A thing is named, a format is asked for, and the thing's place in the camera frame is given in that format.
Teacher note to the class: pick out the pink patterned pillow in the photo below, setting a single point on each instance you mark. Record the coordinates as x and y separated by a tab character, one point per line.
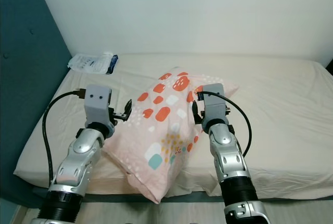
161	135

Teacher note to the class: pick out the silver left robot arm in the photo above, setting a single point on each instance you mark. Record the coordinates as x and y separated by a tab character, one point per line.
83	156

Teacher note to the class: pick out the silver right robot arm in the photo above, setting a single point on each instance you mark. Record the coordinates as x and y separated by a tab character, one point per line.
231	166

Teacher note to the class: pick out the white blue plastic package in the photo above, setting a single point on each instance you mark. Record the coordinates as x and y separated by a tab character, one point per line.
91	63

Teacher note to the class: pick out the cream sheeted mattress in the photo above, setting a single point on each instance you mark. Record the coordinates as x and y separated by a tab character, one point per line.
291	130

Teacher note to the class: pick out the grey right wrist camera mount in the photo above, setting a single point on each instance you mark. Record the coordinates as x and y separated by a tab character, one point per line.
214	104

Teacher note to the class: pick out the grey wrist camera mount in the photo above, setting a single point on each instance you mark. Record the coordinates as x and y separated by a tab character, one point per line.
214	104
99	104

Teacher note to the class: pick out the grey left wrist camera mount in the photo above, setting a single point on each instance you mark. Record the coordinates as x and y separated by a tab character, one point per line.
99	104

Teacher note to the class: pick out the teal upholstered bed frame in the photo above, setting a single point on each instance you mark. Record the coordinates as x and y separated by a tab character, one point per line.
26	41

